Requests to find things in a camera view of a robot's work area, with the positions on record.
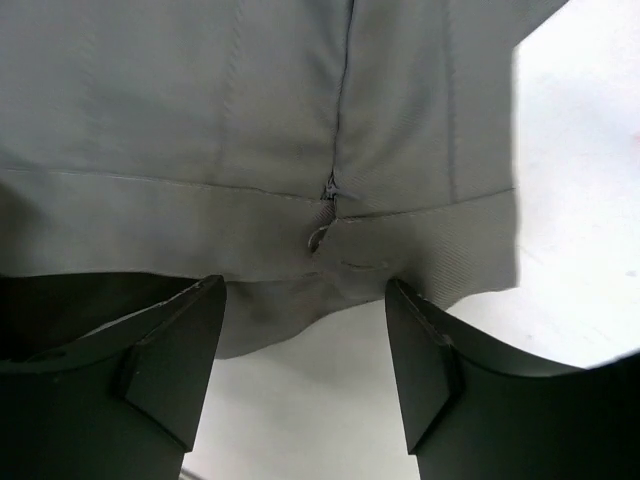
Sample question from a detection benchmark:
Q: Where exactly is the grey pleated skirt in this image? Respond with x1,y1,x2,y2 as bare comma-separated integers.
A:
1,1,560,358

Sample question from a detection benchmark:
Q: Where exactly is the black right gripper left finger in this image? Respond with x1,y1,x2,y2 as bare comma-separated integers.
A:
1,276,226,480

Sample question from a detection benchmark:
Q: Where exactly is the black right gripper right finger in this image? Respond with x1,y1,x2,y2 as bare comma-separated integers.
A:
385,280,639,480

